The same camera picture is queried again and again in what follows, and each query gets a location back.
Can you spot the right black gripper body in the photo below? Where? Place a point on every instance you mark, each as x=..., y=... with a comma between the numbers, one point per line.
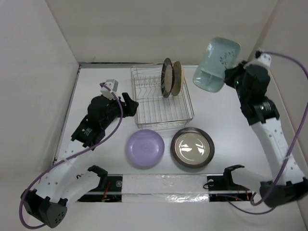
x=239, y=89

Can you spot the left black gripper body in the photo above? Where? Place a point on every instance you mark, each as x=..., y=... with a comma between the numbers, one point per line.
x=115, y=111

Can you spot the light green rectangular dish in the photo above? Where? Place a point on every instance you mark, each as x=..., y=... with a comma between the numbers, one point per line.
x=220, y=55

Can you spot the dark striped rim plate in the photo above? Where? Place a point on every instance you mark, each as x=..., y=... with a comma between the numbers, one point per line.
x=167, y=78

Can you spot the purple plastic plate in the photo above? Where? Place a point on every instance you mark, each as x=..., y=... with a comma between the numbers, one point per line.
x=145, y=148

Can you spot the brown rim cream bowl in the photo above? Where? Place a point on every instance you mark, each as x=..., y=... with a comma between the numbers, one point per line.
x=192, y=148

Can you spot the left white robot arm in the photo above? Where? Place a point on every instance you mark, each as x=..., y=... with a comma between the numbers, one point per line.
x=48, y=197

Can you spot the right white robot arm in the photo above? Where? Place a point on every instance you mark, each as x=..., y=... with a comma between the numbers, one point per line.
x=288, y=181

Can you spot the beige wooden plate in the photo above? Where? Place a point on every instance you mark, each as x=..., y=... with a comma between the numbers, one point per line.
x=179, y=78

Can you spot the wire dish rack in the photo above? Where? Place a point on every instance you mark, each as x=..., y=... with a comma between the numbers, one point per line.
x=155, y=111

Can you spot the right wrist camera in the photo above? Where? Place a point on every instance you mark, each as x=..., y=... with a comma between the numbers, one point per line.
x=263, y=59

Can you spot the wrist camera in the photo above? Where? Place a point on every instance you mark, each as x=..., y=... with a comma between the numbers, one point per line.
x=108, y=87
x=263, y=59

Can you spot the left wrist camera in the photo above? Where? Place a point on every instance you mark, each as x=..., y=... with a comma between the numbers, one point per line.
x=108, y=87

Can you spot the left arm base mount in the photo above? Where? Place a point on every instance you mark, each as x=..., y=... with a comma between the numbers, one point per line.
x=109, y=192

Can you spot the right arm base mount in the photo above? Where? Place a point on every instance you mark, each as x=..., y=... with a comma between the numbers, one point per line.
x=220, y=191

